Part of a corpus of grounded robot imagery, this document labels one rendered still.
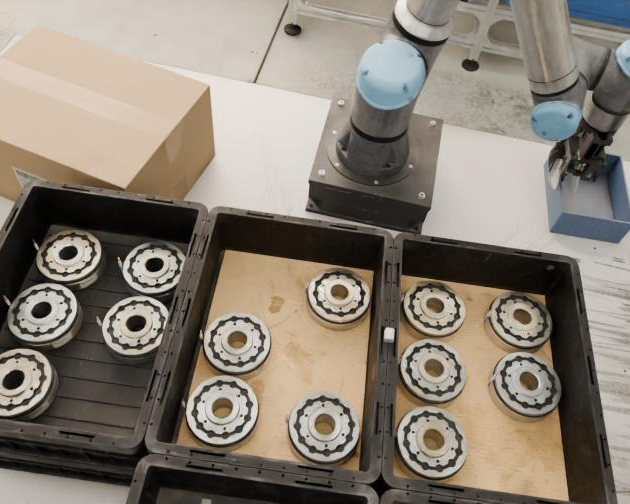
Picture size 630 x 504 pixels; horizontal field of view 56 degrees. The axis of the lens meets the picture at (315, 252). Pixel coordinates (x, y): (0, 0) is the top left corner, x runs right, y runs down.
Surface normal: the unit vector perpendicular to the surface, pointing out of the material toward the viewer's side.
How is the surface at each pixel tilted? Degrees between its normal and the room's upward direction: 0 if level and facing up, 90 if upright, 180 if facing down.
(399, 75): 10
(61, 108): 0
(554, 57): 79
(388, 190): 2
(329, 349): 0
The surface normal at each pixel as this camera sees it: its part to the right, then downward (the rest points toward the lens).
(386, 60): 0.04, -0.43
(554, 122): -0.39, 0.76
